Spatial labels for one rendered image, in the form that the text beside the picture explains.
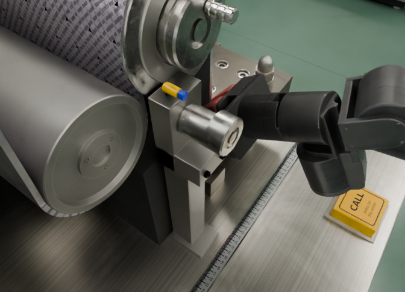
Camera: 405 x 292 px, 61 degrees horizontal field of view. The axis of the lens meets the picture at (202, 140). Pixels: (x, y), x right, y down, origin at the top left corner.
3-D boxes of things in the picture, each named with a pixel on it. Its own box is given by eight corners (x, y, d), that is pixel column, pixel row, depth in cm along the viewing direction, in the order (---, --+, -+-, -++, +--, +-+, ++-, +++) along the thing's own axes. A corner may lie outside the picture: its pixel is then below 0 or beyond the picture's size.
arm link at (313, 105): (345, 79, 35) (323, 114, 33) (358, 130, 39) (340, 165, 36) (285, 82, 40) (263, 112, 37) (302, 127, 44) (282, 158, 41)
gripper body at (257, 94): (266, 113, 49) (316, 114, 44) (227, 160, 44) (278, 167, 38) (251, 73, 46) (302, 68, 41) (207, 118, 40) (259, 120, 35)
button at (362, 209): (370, 238, 55) (376, 232, 53) (328, 215, 58) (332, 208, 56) (384, 206, 59) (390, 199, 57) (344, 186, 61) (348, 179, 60)
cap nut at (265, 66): (267, 87, 59) (271, 66, 55) (249, 79, 60) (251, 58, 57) (277, 76, 61) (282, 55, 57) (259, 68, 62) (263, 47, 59)
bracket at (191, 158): (203, 261, 53) (204, 127, 29) (170, 238, 55) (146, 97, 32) (221, 236, 56) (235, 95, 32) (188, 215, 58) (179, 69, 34)
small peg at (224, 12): (228, 24, 29) (234, 7, 28) (201, 14, 30) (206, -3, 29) (235, 26, 30) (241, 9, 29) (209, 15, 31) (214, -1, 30)
